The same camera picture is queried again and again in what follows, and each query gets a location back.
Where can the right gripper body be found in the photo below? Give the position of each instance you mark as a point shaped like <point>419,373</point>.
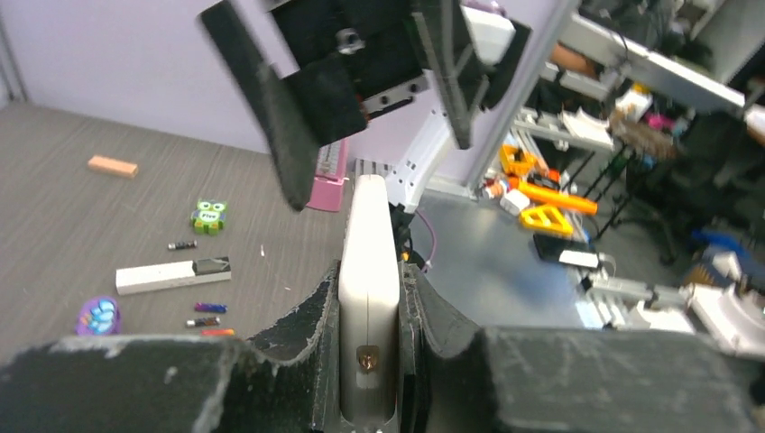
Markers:
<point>360,59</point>

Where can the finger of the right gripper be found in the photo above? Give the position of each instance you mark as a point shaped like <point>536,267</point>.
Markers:
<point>299,114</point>
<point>465,85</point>

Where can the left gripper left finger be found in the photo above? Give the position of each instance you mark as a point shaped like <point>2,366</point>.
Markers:
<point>283,379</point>

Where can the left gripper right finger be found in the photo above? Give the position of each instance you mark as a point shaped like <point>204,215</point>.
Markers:
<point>460,377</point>

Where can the orange red battery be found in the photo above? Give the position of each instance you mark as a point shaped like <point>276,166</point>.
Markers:
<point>218,332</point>

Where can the black silver battery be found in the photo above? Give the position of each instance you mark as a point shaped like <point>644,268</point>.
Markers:
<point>203,322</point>

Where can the white remote control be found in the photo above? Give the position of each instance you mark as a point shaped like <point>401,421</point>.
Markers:
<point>369,296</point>

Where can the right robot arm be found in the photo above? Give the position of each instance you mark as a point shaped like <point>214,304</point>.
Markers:
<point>408,178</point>

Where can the white black remote cover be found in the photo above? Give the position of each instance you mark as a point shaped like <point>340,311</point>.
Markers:
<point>149,278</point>

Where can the pink tape dispenser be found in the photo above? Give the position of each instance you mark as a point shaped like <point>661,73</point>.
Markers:
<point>330,177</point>

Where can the blue purple battery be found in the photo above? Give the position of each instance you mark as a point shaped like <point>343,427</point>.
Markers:
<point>210,308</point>

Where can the green owl eraser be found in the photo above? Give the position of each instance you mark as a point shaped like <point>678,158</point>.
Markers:
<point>209,217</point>

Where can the black battery near owl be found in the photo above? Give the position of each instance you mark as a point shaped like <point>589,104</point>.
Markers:
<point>183,245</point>

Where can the purple paw eraser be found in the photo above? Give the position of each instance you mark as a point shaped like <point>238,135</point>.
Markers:
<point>99,316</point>

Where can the wooden block right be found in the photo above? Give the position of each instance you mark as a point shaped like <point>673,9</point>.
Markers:
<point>112,166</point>

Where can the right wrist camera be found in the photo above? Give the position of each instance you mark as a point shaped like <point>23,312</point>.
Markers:
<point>490,28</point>

